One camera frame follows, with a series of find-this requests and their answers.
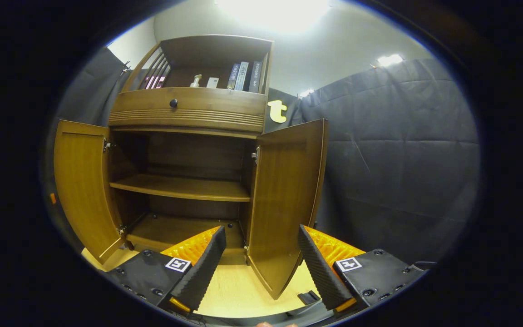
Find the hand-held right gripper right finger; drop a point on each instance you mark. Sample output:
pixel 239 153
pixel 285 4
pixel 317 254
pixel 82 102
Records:
pixel 320 268

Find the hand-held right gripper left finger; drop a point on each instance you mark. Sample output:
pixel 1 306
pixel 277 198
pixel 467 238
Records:
pixel 204 270

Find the wooden shoe cabinet door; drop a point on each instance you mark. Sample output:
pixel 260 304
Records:
pixel 284 200
pixel 84 190

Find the wooden double-door shoe cabinet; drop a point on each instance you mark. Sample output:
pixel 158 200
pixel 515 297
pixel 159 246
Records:
pixel 189 154

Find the wooden ribbed cabinet drawer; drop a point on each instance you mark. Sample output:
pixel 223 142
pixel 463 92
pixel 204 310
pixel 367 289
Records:
pixel 207 109

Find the small black object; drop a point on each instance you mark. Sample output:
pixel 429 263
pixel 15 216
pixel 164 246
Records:
pixel 309 297

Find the wooden inner shelf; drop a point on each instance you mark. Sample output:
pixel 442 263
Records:
pixel 180 186

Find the small pale pump bottle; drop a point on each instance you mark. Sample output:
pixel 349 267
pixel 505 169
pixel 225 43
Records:
pixel 195 82

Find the small white box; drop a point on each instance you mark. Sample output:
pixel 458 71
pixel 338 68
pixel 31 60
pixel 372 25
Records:
pixel 212 82

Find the dark blue book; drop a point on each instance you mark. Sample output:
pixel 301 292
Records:
pixel 255 77
pixel 232 77

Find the grey blue book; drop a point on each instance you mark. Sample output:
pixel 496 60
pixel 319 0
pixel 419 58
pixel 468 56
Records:
pixel 241 76

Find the small ceiling light panel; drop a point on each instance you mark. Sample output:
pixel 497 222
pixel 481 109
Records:
pixel 389 60

